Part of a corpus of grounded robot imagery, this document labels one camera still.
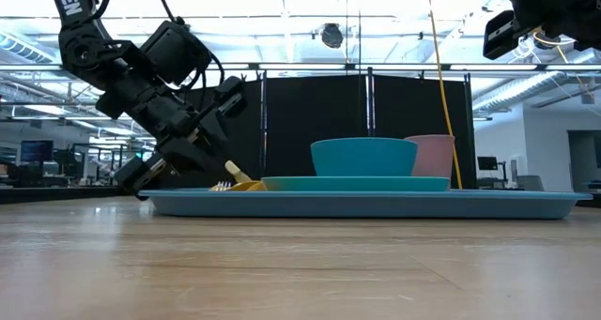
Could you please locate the teal plate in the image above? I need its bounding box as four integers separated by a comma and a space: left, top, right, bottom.
260, 175, 452, 193

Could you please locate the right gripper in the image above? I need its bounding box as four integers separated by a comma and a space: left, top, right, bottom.
482, 8, 565, 62

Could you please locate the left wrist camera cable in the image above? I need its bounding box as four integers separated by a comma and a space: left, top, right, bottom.
150, 0, 178, 24

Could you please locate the round ceiling fixture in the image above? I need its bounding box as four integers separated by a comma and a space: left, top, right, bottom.
319, 23, 346, 50

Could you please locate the black partition screen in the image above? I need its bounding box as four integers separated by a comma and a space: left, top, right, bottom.
157, 73, 478, 190

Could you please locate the blue bowl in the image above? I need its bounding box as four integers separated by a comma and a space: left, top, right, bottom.
310, 136, 420, 178

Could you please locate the blue plastic tray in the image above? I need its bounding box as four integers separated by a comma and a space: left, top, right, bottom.
137, 188, 593, 221

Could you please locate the large dark monitor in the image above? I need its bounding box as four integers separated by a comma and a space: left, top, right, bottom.
19, 139, 54, 164

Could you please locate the small dark monitor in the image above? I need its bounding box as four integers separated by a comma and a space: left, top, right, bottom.
477, 156, 500, 173

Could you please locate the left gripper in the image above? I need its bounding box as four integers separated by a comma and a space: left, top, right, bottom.
95, 75, 248, 198

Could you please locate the yellow cable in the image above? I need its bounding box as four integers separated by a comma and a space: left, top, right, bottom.
425, 0, 464, 191

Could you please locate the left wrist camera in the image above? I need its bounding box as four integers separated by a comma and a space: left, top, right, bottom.
140, 20, 214, 87

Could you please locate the knife with cream handle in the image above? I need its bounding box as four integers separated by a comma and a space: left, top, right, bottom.
223, 160, 254, 184

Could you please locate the pink cup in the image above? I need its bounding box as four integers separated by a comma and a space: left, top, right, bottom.
404, 133, 456, 179

